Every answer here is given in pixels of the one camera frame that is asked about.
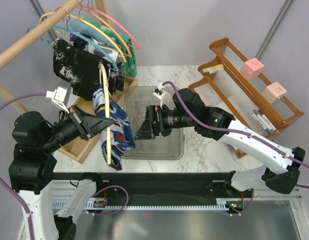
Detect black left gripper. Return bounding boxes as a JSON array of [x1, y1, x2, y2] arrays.
[[40, 102, 114, 152]]

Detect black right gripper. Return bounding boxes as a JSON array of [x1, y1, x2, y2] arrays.
[[133, 104, 196, 140]]

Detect blue white patterned trousers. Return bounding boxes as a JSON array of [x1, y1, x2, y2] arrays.
[[92, 85, 136, 171]]

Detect cream plastic hanger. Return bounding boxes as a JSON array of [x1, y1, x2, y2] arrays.
[[98, 63, 112, 166]]

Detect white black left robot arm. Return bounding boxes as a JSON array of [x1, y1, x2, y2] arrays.
[[8, 104, 114, 240]]

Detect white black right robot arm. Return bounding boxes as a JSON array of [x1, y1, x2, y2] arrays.
[[134, 88, 305, 197]]

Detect clear plastic bin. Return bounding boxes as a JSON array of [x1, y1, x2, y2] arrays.
[[123, 86, 184, 161]]

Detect wooden tray box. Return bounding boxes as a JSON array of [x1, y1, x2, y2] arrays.
[[56, 75, 139, 165]]

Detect green garment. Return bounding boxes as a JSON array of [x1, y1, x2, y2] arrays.
[[94, 23, 139, 78]]

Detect camouflage purple grey garment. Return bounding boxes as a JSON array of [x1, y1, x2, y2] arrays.
[[70, 34, 126, 95]]

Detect orange wooden rack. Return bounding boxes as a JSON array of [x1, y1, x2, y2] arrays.
[[188, 37, 305, 159]]

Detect pink cube power socket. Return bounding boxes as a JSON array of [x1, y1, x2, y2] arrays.
[[239, 57, 265, 80]]

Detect peach cube power socket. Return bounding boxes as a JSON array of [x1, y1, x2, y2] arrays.
[[261, 82, 287, 104]]

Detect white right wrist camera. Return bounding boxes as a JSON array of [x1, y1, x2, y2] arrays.
[[152, 83, 171, 108]]

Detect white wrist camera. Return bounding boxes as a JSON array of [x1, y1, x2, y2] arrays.
[[45, 86, 70, 113], [152, 83, 171, 108]]

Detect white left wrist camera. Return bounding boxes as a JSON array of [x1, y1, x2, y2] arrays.
[[45, 86, 70, 113]]

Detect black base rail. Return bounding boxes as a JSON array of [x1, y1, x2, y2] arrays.
[[53, 172, 253, 207]]

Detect blue wire hanger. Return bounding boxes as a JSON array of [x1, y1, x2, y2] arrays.
[[26, 23, 120, 72]]

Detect white slotted cable duct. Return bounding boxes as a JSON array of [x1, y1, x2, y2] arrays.
[[51, 198, 250, 211]]

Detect orange wire hanger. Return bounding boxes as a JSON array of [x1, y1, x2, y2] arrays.
[[70, 8, 137, 58]]

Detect wooden clothes rail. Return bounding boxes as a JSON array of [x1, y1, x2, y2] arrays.
[[0, 0, 84, 70]]

